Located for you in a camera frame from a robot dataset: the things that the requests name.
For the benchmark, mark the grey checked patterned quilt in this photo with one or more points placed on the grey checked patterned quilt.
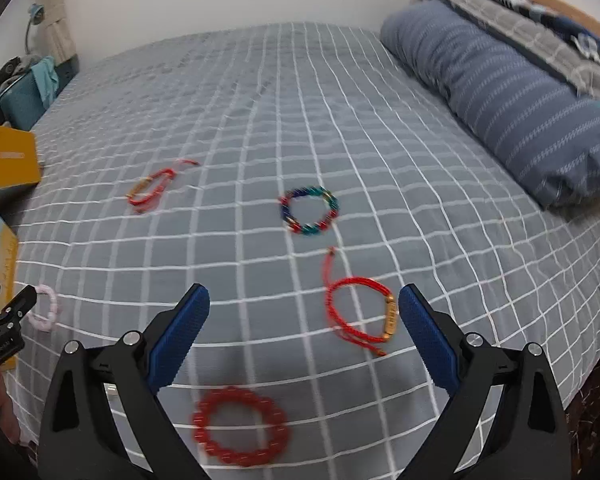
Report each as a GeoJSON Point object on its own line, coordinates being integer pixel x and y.
{"type": "Point", "coordinates": [525, 25]}

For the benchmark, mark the pile of dark gear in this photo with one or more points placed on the pile of dark gear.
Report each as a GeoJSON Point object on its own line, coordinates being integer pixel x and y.
{"type": "Point", "coordinates": [7, 72]}

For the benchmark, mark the grey checked bed sheet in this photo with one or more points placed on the grey checked bed sheet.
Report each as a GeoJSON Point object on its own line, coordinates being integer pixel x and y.
{"type": "Point", "coordinates": [300, 135]}

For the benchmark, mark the teal cloth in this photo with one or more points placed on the teal cloth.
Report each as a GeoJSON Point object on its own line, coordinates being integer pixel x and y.
{"type": "Point", "coordinates": [46, 80]}

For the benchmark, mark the blue desk lamp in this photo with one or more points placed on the blue desk lamp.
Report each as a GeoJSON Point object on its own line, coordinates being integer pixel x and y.
{"type": "Point", "coordinates": [34, 17]}

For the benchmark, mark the blue and yellow cardboard box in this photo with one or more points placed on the blue and yellow cardboard box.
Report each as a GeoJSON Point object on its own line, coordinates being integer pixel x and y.
{"type": "Point", "coordinates": [5, 160]}

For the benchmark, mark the blue striped pillow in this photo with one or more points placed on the blue striped pillow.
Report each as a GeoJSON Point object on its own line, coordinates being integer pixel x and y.
{"type": "Point", "coordinates": [500, 95]}

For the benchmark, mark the wooden headboard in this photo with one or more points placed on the wooden headboard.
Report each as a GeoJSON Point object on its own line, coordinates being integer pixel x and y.
{"type": "Point", "coordinates": [555, 2]}

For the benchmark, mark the beige tied curtain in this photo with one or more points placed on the beige tied curtain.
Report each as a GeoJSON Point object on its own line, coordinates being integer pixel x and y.
{"type": "Point", "coordinates": [60, 25]}

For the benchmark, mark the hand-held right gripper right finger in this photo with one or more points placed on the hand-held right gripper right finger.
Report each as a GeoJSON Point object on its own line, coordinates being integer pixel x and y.
{"type": "Point", "coordinates": [430, 340]}

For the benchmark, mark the teal suitcase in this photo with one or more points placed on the teal suitcase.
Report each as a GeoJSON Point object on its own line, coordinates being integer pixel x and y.
{"type": "Point", "coordinates": [22, 102]}

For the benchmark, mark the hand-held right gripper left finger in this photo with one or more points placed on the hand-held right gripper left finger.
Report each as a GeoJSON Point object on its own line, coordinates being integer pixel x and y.
{"type": "Point", "coordinates": [180, 335]}

